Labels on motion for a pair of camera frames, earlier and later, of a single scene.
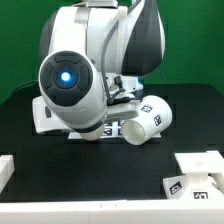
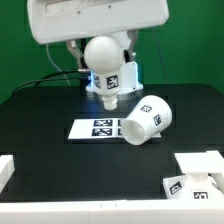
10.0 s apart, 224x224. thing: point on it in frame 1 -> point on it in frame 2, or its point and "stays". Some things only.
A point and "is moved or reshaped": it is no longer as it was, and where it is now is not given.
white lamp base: x=195 y=183 stays
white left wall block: x=7 y=168 stays
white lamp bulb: x=94 y=134 is moved or reshaped
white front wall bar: x=150 y=211 stays
